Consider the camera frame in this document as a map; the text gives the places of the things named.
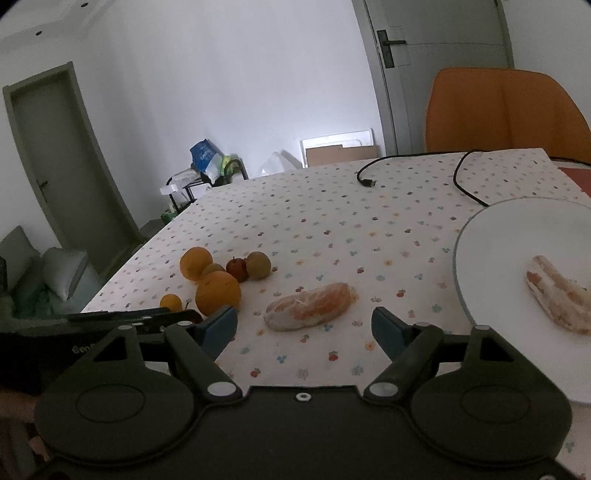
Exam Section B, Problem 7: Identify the small orange tangerine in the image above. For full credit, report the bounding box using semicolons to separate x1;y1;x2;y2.
159;294;183;313

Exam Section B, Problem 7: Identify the grey door with handle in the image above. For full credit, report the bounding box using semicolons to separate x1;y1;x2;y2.
353;0;514;154

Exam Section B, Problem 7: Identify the floral white tablecloth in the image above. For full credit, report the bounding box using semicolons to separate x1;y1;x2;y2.
88;149;589;388

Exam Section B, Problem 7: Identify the red small apple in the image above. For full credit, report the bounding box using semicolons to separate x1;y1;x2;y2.
225;258;249;283

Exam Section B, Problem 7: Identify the white round plate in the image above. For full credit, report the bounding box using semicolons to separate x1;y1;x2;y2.
453;198;590;405

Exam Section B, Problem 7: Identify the long black cable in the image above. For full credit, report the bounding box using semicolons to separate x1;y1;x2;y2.
452;149;500;208

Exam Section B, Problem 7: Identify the left human hand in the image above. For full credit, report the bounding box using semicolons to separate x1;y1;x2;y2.
0;391;37;423

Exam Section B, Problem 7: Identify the large orange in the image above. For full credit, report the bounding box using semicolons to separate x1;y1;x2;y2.
195;271;242;316
179;247;213;282

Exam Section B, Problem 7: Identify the cardboard sheet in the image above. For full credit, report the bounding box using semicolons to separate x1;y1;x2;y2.
305;145;379;167

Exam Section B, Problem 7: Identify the dark green side door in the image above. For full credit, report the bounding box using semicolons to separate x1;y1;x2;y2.
3;62;141;279

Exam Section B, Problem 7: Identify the green sofa cushion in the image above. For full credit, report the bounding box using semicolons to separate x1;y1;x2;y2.
42;248;103;304

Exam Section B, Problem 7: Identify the black metal shelf rack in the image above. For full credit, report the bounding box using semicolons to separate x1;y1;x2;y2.
159;157;249;214

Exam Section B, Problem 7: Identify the brown kiwi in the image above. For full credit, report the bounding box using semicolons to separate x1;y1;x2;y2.
200;263;225;279
245;251;273;280

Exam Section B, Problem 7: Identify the red table mat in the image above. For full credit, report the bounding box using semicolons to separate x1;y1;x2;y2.
560;167;591;196

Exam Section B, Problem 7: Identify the white board against wall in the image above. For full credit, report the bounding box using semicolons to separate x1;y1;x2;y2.
300;129;375;166

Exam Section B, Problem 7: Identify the blue white bag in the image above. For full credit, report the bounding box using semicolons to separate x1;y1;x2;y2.
189;139;223;184

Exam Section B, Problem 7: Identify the orange chair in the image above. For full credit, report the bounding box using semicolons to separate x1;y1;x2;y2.
425;68;590;164

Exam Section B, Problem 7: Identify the black cable with plug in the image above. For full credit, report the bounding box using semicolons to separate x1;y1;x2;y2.
355;151;468;188

